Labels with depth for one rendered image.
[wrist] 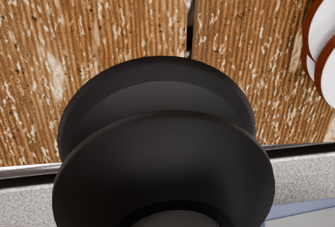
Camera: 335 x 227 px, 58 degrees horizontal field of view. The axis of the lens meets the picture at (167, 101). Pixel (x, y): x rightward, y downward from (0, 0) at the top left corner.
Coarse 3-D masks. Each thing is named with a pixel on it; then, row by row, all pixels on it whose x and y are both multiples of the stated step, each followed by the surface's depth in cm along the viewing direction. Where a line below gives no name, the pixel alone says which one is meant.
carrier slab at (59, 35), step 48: (0, 0) 22; (48, 0) 22; (96, 0) 23; (144, 0) 23; (0, 48) 24; (48, 48) 24; (96, 48) 24; (144, 48) 25; (0, 96) 26; (48, 96) 26; (0, 144) 28; (48, 144) 29
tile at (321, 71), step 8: (328, 48) 22; (320, 56) 23; (328, 56) 22; (320, 64) 23; (328, 64) 22; (320, 72) 23; (328, 72) 22; (320, 80) 23; (328, 80) 23; (320, 88) 23; (328, 88) 23; (328, 96) 23
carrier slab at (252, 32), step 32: (224, 0) 24; (256, 0) 24; (288, 0) 24; (224, 32) 25; (256, 32) 25; (288, 32) 25; (224, 64) 26; (256, 64) 27; (288, 64) 27; (256, 96) 28; (288, 96) 29; (320, 96) 29; (256, 128) 30; (288, 128) 31; (320, 128) 31
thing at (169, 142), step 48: (144, 96) 5; (192, 96) 5; (96, 144) 4; (144, 144) 4; (192, 144) 4; (240, 144) 5; (96, 192) 4; (144, 192) 4; (192, 192) 4; (240, 192) 5
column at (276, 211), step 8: (320, 200) 47; (328, 200) 48; (272, 208) 47; (280, 208) 47; (288, 208) 48; (296, 208) 48; (304, 208) 48; (312, 208) 48; (320, 208) 48; (272, 216) 48; (280, 216) 48; (288, 216) 49; (264, 224) 49
